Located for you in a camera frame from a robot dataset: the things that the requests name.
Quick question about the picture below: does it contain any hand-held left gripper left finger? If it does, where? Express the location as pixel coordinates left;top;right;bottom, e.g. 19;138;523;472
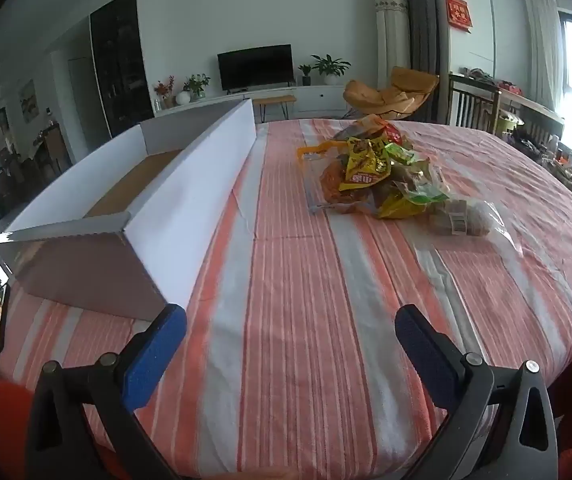
25;303;188;480

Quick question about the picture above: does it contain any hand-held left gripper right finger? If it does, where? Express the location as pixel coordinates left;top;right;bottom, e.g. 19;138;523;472
394;303;559;480

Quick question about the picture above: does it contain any yellow snack pouch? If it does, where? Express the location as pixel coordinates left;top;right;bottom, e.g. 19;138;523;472
376;187;429;221

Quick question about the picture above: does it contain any white cardboard box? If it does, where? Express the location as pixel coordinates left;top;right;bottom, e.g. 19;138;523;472
0;98;258;322

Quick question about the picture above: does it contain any pile of snack packets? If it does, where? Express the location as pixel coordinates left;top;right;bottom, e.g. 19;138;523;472
318;114;452;221

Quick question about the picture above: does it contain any orange striped bed sheet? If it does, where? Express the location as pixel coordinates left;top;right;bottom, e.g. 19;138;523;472
0;117;572;480

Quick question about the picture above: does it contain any person's orange garment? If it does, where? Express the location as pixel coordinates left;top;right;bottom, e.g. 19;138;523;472
0;380;132;480

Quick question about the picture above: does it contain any wooden slatted railing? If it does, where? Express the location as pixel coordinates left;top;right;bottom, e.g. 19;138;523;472
447;72;502;133

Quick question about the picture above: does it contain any white sheer curtain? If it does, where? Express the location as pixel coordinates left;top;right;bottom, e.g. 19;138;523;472
523;0;567;113

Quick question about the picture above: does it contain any dark wooden dining furniture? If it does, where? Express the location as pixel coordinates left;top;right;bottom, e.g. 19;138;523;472
0;125;72;201

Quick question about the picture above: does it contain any orange lounge chair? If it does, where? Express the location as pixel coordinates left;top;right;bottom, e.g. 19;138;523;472
342;66;440;122

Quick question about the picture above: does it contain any grey curtain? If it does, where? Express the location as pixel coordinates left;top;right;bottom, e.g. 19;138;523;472
388;0;449;123

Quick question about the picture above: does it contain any red flower bouquet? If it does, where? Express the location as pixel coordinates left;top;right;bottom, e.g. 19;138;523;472
154;76;176;110

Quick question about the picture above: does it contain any leafy plant in glass vase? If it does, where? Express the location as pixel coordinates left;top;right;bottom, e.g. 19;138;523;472
183;74;212;102

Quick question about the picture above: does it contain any white low media cabinet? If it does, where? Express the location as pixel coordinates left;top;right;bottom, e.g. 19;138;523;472
153;85;352;123

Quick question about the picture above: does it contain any covered standing air conditioner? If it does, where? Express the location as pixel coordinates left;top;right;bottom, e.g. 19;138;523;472
373;0;412;83

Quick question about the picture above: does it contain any wooden bench with hairpin legs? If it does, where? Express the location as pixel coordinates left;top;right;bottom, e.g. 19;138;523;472
253;95;298;123

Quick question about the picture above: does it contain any large green potted plant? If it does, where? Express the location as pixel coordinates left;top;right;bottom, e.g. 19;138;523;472
311;54;352;86

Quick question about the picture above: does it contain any black glass display cabinet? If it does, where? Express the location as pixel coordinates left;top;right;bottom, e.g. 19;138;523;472
89;0;156;139

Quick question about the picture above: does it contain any black flat television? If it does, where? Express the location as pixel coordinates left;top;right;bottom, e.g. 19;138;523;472
217;44;295;93

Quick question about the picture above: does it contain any red wall hanging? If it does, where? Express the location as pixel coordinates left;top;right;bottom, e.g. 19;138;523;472
445;0;473;32

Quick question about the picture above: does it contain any framed wall picture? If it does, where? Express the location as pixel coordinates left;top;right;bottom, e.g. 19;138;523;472
18;79;41;123

